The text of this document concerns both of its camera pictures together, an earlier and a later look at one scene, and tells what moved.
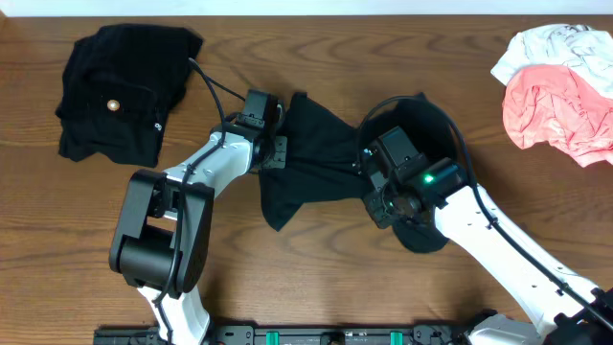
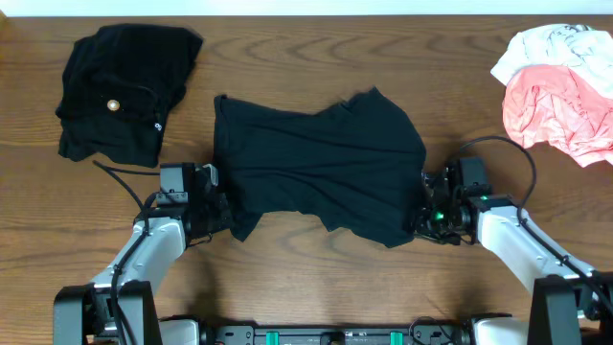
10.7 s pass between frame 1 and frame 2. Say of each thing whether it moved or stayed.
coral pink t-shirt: stayed
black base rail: stayed
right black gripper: moved
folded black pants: stayed
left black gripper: moved
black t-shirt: moved
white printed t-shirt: stayed
